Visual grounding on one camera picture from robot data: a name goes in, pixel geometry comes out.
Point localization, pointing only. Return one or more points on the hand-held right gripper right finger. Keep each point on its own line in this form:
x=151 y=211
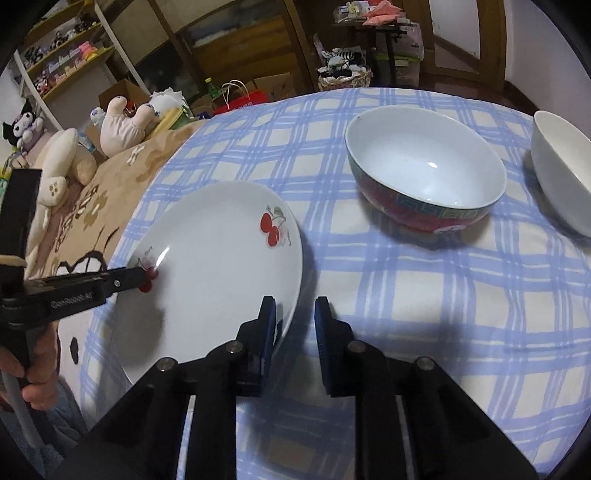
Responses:
x=322 y=332

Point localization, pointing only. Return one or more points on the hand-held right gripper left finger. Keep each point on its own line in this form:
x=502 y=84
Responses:
x=268 y=325

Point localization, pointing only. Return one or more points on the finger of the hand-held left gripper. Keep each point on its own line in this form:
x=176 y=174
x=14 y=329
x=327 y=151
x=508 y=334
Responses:
x=131 y=279

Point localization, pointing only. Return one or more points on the medium white cherry plate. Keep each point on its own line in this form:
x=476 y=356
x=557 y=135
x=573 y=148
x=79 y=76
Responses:
x=217 y=267

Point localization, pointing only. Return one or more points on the large white bowl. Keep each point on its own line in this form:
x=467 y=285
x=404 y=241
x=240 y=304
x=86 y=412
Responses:
x=563 y=157

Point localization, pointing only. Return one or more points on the person's left hand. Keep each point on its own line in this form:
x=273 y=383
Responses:
x=44 y=364

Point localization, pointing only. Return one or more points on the brown cartoon print blanket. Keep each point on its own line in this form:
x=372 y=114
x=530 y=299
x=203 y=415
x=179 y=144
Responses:
x=115 y=194

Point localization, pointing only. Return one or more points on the blue checkered cloth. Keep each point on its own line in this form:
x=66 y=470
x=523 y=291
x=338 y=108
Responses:
x=415 y=300

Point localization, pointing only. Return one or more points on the cream plush toy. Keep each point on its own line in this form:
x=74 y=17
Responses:
x=60 y=157

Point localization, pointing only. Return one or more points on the pink and white plush toy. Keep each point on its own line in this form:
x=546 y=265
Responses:
x=124 y=129

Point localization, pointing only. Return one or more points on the blue fleece clothing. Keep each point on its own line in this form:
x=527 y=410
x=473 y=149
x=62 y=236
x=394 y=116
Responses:
x=51 y=443

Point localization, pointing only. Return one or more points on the yellow green plush toy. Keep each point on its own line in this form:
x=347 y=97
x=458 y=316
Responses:
x=173 y=117

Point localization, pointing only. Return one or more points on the black and purple plush toy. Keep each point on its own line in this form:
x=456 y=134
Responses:
x=23 y=127

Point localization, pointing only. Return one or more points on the white fluffy plush toy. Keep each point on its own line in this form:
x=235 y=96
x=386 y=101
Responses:
x=168 y=99

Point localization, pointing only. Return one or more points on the open cardboard box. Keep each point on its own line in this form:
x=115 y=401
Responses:
x=124 y=92

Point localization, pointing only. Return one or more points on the red bowl plain white inside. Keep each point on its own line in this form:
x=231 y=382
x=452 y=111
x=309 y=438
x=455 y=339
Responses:
x=415 y=152

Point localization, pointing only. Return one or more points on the green bottle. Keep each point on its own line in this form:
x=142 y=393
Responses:
x=212 y=87

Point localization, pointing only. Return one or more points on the red paper shopping bag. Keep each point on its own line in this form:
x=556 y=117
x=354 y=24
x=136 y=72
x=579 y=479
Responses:
x=240 y=99

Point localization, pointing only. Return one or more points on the wooden display shelf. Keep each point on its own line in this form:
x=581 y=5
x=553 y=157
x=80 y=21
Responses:
x=69 y=50

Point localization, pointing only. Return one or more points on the brown cardboard box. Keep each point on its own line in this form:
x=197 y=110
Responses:
x=274 y=85

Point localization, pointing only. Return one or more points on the wooden wardrobe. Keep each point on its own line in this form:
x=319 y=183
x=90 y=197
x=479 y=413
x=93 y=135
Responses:
x=221 y=41

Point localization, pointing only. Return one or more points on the plastic storage box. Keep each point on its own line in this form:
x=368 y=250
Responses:
x=401 y=69

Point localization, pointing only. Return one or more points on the small side table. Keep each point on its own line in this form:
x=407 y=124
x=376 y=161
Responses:
x=392 y=41

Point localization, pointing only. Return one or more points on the white bag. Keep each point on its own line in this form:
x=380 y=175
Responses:
x=413 y=41

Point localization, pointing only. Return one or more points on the pink packet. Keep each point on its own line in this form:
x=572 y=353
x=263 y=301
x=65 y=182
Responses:
x=381 y=11

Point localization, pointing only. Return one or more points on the wooden door with mirror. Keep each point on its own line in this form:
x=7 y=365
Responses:
x=461 y=37

